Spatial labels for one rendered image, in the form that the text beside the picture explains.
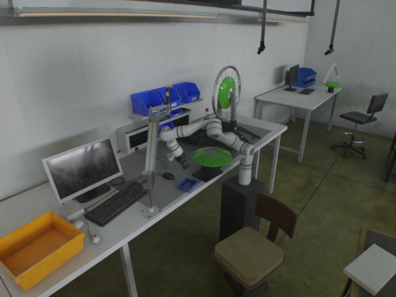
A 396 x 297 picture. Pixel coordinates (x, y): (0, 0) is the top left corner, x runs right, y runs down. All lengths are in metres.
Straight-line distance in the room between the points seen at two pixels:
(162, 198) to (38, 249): 0.76
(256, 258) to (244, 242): 0.15
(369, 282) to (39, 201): 1.91
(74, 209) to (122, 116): 1.03
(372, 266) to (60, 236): 1.58
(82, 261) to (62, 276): 0.11
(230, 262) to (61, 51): 1.82
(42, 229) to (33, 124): 0.76
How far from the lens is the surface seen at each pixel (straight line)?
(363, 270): 1.41
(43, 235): 1.71
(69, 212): 1.74
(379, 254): 1.53
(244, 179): 2.00
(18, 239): 1.67
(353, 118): 4.78
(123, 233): 1.56
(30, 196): 2.10
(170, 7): 2.04
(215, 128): 1.54
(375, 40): 6.07
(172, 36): 2.76
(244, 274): 1.72
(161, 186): 1.90
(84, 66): 2.20
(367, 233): 1.66
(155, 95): 2.49
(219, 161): 1.87
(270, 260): 1.82
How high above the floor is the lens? 1.95
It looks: 25 degrees down
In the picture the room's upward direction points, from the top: straight up
